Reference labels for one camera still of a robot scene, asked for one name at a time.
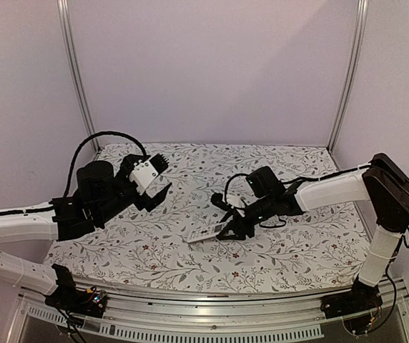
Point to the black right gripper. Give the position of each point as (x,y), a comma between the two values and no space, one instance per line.
(238,226)

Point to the white remote control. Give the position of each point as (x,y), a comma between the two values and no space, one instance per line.
(203,233)

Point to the right aluminium frame post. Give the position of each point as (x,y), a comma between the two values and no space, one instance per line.
(353,61)

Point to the aluminium frame post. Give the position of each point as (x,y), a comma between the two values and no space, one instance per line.
(353,61)
(73,62)

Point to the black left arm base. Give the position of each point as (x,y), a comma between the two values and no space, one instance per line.
(91,302)

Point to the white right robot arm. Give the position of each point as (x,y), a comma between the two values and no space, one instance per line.
(380,182)

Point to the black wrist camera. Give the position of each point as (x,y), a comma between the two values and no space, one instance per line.
(263,182)
(94,181)

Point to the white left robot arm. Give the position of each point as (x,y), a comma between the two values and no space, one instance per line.
(61,219)

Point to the left aluminium frame post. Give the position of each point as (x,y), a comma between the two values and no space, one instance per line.
(73,62)

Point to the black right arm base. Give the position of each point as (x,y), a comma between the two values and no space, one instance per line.
(361,303)

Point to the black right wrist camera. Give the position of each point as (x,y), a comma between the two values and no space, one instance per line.
(263,182)

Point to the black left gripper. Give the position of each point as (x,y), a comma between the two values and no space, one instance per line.
(151,203)

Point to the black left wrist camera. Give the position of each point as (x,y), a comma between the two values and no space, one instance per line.
(94,181)

